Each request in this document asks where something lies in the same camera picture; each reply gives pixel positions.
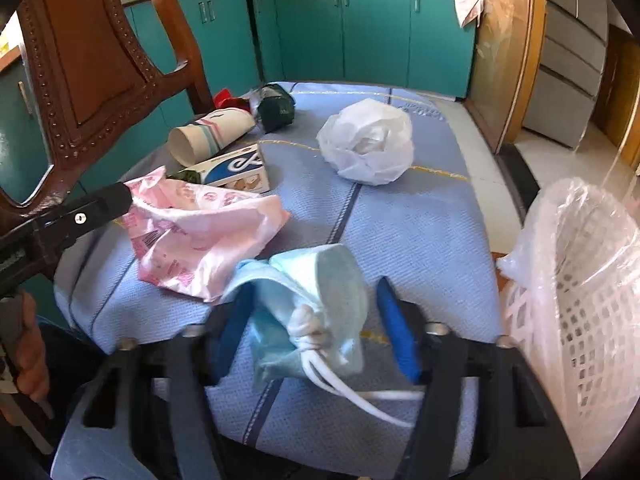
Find brown wooden door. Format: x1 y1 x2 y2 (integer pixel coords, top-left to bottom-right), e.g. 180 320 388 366
595 25 636 146

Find red wrapper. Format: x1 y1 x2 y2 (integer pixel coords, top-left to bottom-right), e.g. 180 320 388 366
212 89 251 111

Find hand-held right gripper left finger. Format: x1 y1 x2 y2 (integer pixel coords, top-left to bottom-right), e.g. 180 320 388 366
62 284 253 480

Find blue striped cloth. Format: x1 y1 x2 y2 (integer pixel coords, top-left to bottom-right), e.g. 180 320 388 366
52 80 523 480

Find white crumpled tissue ball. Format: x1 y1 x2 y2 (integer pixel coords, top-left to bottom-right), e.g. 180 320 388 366
316 98 416 187

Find grey refrigerator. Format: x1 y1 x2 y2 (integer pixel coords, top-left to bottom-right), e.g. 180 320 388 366
522 0 611 150

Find dark green wrapper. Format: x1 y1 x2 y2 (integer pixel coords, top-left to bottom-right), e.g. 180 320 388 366
255 82 297 133

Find white lined waste basket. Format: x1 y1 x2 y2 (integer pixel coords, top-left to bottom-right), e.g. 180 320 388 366
496 176 640 476

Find carved wooden chair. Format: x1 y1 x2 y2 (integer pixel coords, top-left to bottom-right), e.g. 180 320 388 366
0 0 216 241

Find white plastic mesh basket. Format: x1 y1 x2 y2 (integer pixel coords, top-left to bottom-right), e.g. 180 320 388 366
500 177 640 476

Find person's left hand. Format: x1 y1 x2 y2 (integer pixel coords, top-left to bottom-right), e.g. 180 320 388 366
9 291 52 402

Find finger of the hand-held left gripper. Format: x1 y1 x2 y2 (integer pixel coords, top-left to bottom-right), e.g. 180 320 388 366
30 181 134 242

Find teal lower cabinets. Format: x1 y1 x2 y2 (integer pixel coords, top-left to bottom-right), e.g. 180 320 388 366
0 0 478 201

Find blue face mask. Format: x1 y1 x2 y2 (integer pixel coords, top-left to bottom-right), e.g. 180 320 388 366
220 244 426 428

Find wooden framed glass door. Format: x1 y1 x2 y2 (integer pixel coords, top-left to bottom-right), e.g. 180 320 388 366
465 0 548 153

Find blue white cardboard box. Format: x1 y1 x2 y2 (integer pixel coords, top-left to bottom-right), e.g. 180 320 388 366
192 143 272 194

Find large pink plastic bag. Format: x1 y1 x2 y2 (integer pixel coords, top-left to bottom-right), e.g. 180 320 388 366
120 165 291 303

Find pink hanging towel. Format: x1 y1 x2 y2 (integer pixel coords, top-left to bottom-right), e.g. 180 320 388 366
436 0 485 28

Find white paper cup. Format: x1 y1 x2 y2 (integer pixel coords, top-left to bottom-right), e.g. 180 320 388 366
167 107 257 167

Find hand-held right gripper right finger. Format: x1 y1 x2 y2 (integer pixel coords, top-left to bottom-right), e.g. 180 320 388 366
375 276 583 480

